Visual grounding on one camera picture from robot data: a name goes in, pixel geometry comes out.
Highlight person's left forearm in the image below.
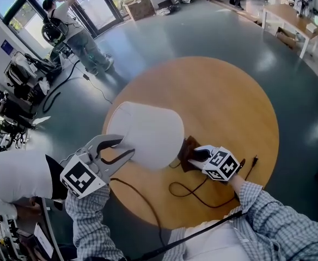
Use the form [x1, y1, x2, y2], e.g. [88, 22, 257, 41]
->
[65, 185, 124, 261]

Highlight thick black floor hose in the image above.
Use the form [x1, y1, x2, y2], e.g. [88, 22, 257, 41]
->
[43, 60, 81, 114]

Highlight open cardboard box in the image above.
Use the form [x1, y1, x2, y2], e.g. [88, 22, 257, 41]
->
[275, 27, 297, 50]

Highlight clothes rack with garments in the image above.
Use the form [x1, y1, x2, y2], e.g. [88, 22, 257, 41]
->
[5, 52, 63, 100]

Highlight brown wiping cloth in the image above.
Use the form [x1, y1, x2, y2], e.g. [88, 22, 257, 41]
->
[178, 135, 203, 173]

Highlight black lamp power cable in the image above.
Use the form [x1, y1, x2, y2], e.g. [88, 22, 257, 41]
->
[168, 155, 259, 209]

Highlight white plastic bag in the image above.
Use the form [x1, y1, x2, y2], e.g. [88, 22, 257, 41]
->
[38, 79, 51, 95]

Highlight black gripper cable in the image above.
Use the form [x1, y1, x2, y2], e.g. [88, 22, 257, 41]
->
[109, 177, 164, 246]

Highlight black green backpack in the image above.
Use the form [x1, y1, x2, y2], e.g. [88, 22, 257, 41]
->
[41, 22, 64, 45]

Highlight black wheeled chair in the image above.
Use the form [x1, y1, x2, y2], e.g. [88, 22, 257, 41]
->
[0, 118, 29, 149]

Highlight large glass entrance window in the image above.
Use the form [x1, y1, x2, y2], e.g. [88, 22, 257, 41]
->
[0, 0, 146, 51]

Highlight black power adapter cable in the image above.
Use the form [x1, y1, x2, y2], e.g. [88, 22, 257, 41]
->
[82, 73, 113, 104]

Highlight white paper sheet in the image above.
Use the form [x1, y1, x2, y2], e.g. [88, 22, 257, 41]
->
[33, 223, 53, 258]

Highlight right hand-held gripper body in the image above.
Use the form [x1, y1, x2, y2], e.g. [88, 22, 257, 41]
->
[201, 145, 241, 182]

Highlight person's body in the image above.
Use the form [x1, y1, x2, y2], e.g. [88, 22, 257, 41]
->
[158, 219, 260, 261]

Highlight wooden planter box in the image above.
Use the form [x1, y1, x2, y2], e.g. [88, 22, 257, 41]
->
[123, 0, 156, 21]

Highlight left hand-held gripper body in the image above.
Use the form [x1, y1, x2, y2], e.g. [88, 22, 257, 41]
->
[60, 150, 111, 200]

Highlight white table lamp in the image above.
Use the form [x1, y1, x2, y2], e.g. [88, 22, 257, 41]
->
[106, 101, 186, 171]

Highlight white table with wooden top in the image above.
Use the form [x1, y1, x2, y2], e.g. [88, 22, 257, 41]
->
[262, 3, 318, 59]

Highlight person's right forearm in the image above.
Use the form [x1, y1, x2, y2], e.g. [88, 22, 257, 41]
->
[228, 172, 318, 261]

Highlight blue wall sign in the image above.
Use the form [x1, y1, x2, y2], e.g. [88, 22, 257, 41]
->
[0, 39, 14, 56]

